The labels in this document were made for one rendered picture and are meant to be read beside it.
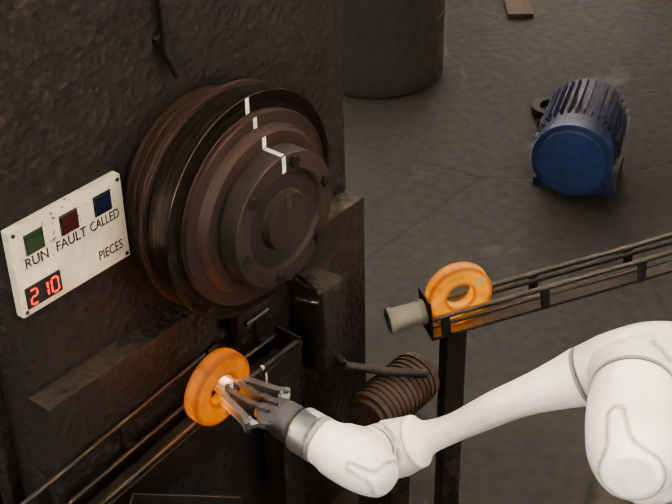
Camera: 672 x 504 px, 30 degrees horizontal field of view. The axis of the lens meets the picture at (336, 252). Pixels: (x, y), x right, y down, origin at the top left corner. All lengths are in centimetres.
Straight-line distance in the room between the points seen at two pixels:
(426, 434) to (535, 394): 33
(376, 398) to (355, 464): 65
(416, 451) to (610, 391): 55
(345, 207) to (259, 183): 63
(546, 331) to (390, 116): 153
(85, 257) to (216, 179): 28
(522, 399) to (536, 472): 140
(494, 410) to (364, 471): 26
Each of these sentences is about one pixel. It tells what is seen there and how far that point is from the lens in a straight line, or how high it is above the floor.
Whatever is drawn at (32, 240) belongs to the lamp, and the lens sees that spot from 225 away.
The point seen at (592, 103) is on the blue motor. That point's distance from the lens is 463.
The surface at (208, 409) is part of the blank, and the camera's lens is 244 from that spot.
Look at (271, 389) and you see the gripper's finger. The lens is 241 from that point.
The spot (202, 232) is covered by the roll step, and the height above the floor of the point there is 115.
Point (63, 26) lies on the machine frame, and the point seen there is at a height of 155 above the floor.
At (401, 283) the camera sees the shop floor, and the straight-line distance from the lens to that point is 416.
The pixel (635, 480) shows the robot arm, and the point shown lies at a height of 111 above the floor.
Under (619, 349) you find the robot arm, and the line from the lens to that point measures 200.
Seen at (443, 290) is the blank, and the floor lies 73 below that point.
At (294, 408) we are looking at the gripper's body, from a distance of 233.
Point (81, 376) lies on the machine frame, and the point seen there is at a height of 87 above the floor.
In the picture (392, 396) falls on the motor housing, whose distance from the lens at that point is 289.
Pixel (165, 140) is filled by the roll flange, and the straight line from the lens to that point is 231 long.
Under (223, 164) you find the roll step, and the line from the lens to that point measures 230.
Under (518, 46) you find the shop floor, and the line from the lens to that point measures 583.
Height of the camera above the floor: 239
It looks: 34 degrees down
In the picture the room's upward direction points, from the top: 1 degrees counter-clockwise
